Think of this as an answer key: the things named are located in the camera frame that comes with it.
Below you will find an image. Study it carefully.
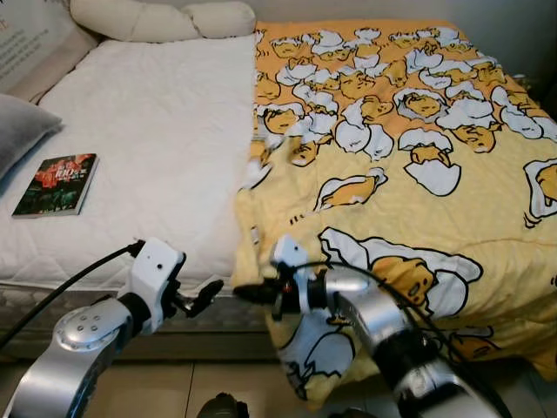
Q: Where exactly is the dark red cover book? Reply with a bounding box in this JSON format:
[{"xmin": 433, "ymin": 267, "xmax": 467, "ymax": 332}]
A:
[{"xmin": 11, "ymin": 153, "xmax": 99, "ymax": 219}]

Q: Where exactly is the cream bolster pillow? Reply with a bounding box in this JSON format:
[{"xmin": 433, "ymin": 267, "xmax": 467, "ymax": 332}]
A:
[{"xmin": 70, "ymin": 0, "xmax": 258, "ymax": 44}]

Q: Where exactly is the grey plush pillow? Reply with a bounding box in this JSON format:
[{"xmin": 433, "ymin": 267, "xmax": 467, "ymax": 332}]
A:
[{"xmin": 0, "ymin": 94, "xmax": 64, "ymax": 182}]

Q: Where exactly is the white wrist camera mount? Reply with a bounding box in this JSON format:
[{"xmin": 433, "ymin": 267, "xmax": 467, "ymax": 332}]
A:
[
  {"xmin": 129, "ymin": 237, "xmax": 187, "ymax": 335},
  {"xmin": 268, "ymin": 233, "xmax": 314, "ymax": 297}
]

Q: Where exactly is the white quilted mattress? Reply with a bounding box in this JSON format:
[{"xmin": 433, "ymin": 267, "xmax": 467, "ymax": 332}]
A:
[{"xmin": 0, "ymin": 33, "xmax": 262, "ymax": 293}]

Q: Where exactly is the yellow egg cartoon quilt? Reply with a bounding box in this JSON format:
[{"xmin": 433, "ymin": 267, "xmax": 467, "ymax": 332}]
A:
[{"xmin": 231, "ymin": 19, "xmax": 557, "ymax": 410}]

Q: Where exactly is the white printed board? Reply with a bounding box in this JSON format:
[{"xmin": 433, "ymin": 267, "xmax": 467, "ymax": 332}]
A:
[{"xmin": 0, "ymin": 0, "xmax": 55, "ymax": 79}]

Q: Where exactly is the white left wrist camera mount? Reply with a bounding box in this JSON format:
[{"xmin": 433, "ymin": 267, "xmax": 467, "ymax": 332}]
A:
[{"xmin": 129, "ymin": 237, "xmax": 187, "ymax": 335}]

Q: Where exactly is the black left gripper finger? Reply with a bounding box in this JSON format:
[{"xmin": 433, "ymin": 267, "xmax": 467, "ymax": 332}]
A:
[{"xmin": 185, "ymin": 279, "xmax": 225, "ymax": 317}]

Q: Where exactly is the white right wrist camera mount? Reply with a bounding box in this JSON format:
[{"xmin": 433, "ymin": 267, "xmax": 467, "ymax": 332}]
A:
[{"xmin": 268, "ymin": 233, "xmax": 314, "ymax": 297}]

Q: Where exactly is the taupe headboard cushion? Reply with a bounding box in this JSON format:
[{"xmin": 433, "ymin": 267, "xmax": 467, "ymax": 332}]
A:
[{"xmin": 0, "ymin": 0, "xmax": 101, "ymax": 104}]

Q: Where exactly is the dark robot leg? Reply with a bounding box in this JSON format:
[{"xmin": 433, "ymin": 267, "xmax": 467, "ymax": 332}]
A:
[{"xmin": 196, "ymin": 392, "xmax": 251, "ymax": 418}]

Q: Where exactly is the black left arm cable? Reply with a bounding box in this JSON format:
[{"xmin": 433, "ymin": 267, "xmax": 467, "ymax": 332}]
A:
[{"xmin": 0, "ymin": 241, "xmax": 144, "ymax": 349}]

